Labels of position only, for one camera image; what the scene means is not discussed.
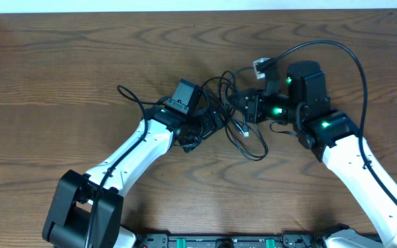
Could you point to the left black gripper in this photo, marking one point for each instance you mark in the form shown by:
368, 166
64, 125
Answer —
214, 125

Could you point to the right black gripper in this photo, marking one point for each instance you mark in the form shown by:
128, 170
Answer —
253, 112

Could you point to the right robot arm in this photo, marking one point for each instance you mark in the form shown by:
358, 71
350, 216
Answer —
333, 138

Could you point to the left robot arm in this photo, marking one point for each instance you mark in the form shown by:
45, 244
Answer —
86, 208

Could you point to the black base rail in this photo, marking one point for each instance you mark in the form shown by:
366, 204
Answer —
246, 241

